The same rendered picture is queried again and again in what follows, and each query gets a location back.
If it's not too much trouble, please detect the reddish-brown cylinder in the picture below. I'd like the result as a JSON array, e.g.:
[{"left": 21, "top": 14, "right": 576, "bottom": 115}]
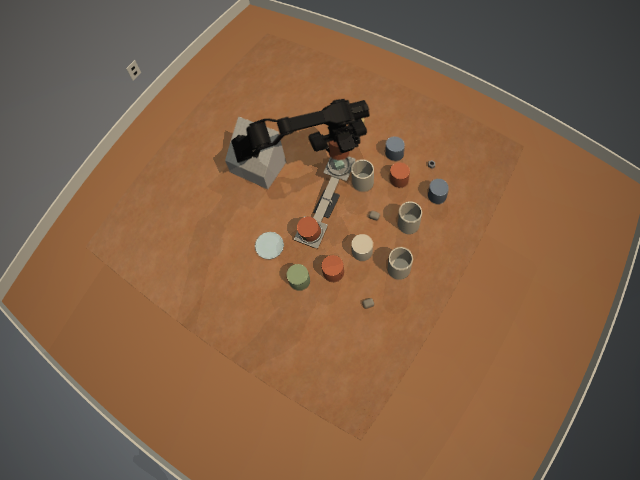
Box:
[
  {"left": 297, "top": 217, "right": 321, "bottom": 242},
  {"left": 389, "top": 162, "right": 410, "bottom": 188},
  {"left": 321, "top": 255, "right": 344, "bottom": 282},
  {"left": 329, "top": 141, "right": 349, "bottom": 160}
]

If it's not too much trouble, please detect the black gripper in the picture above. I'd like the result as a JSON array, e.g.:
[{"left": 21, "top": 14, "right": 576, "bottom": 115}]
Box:
[{"left": 308, "top": 119, "right": 367, "bottom": 153}]

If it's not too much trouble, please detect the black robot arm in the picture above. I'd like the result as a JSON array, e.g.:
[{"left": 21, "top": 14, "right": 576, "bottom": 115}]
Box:
[{"left": 231, "top": 99, "right": 370, "bottom": 163}]

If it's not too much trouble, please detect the white round dish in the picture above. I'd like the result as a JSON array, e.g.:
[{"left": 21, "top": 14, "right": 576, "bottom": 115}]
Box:
[{"left": 255, "top": 232, "right": 284, "bottom": 260}]

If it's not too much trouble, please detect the white balance beam with square end pans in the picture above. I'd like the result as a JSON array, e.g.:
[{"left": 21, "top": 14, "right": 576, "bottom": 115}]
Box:
[{"left": 294, "top": 157, "right": 355, "bottom": 249}]

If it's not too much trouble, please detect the olive green cylinder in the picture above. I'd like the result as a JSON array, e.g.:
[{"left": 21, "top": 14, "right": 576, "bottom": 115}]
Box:
[{"left": 286, "top": 264, "right": 310, "bottom": 291}]

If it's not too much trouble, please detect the dark grey cylinder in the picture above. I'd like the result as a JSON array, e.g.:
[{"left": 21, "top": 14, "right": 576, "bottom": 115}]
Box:
[
  {"left": 385, "top": 136, "right": 405, "bottom": 162},
  {"left": 428, "top": 179, "right": 448, "bottom": 204}
]

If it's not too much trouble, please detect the grey cylinder with cream top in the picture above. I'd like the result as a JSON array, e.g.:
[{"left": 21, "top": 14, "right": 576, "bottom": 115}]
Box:
[{"left": 352, "top": 234, "right": 373, "bottom": 261}]

